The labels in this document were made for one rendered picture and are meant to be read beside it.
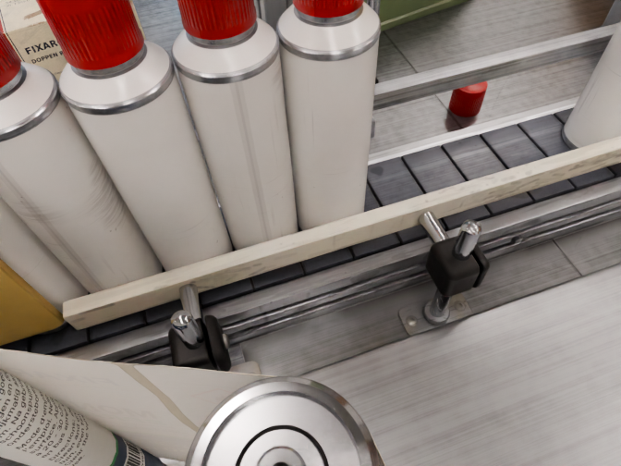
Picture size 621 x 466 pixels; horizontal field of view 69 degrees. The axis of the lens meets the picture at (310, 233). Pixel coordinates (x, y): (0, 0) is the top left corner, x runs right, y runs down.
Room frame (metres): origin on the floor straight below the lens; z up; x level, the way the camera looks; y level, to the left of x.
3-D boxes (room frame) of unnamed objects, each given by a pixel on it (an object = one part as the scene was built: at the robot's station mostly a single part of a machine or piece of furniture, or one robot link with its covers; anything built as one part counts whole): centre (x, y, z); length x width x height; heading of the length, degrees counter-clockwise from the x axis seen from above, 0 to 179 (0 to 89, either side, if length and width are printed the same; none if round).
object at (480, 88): (0.40, -0.18, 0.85); 0.03 x 0.03 x 0.03
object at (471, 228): (0.15, -0.10, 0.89); 0.03 x 0.03 x 0.12; 16
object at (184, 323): (0.12, 0.07, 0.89); 0.06 x 0.03 x 0.12; 16
